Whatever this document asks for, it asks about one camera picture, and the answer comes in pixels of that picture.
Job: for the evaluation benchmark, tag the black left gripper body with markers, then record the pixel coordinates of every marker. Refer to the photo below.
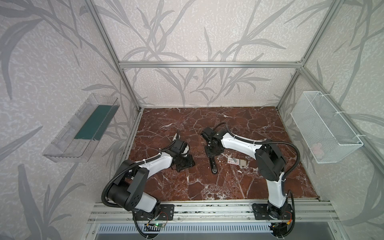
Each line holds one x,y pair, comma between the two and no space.
184,161

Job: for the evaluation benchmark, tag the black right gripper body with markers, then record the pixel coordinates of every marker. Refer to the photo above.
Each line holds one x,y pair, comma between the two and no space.
212,150

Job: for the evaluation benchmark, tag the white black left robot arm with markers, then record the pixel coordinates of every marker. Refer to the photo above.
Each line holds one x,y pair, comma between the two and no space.
126,189

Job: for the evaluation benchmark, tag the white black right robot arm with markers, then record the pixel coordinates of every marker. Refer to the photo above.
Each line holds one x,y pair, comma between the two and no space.
269,158

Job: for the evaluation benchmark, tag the green circuit board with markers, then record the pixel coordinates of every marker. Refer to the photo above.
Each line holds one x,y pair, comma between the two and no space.
152,227

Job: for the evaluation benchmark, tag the pink object in basket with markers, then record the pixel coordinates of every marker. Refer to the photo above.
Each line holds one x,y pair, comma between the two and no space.
317,150

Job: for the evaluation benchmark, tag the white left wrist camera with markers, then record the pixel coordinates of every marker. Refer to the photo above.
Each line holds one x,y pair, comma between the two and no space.
186,150

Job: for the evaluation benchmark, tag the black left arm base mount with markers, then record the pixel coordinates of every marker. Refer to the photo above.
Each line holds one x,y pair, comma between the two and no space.
163,212

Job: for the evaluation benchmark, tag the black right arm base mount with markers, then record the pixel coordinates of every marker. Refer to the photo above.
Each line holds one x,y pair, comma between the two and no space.
271,213

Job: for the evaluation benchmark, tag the clear plastic wall tray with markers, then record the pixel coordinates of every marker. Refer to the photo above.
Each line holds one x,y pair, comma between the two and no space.
79,138

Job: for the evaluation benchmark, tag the white wire mesh basket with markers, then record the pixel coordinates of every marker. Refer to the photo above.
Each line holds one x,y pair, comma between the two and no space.
320,122

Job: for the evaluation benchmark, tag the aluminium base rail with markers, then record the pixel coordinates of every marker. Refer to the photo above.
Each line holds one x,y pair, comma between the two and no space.
225,219

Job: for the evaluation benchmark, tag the aluminium frame profiles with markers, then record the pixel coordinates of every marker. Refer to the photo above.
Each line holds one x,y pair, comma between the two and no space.
194,64

